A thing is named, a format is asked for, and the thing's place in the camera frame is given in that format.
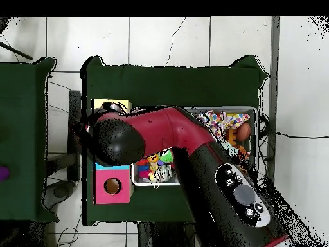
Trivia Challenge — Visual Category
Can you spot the purple object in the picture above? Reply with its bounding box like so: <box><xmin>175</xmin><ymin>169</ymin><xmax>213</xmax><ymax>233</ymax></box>
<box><xmin>0</xmin><ymin>165</ymin><xmax>11</xmax><ymax>183</ymax></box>

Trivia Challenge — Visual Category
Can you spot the brown toy football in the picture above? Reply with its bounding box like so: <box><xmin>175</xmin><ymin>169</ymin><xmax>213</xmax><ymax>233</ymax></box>
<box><xmin>236</xmin><ymin>122</ymin><xmax>253</xmax><ymax>143</ymax></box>

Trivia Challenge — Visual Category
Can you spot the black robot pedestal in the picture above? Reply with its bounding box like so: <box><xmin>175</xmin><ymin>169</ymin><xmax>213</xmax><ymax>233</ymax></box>
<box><xmin>136</xmin><ymin>221</ymin><xmax>196</xmax><ymax>247</ymax></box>

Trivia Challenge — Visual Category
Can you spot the shallow wire mesh bin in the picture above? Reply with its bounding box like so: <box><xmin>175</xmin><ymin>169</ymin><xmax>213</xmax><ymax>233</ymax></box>
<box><xmin>130</xmin><ymin>105</ymin><xmax>259</xmax><ymax>186</ymax></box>

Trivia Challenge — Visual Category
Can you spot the polka dot colourful cloth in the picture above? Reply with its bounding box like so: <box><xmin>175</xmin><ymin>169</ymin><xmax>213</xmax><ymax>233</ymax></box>
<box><xmin>197</xmin><ymin>109</ymin><xmax>251</xmax><ymax>142</ymax></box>

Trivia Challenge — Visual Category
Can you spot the black upright panel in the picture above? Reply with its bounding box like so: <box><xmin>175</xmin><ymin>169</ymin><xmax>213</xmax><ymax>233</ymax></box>
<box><xmin>67</xmin><ymin>89</ymin><xmax>83</xmax><ymax>182</ymax></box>

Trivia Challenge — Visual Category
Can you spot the wooden box with three holes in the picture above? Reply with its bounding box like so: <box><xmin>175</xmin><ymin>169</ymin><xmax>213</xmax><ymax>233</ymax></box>
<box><xmin>91</xmin><ymin>98</ymin><xmax>134</xmax><ymax>205</ymax></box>

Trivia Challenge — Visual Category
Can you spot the crushed silver can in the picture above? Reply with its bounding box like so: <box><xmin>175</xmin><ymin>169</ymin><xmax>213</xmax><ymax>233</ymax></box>
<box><xmin>154</xmin><ymin>164</ymin><xmax>175</xmax><ymax>182</ymax></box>

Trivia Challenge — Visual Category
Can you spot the dark green side table cloth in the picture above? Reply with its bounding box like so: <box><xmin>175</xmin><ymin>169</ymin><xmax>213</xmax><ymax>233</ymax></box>
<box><xmin>0</xmin><ymin>56</ymin><xmax>58</xmax><ymax>223</ymax></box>

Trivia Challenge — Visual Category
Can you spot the grey round floor base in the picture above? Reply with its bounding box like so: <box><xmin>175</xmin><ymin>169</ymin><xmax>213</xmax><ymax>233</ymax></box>
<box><xmin>51</xmin><ymin>181</ymin><xmax>75</xmax><ymax>203</ymax></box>

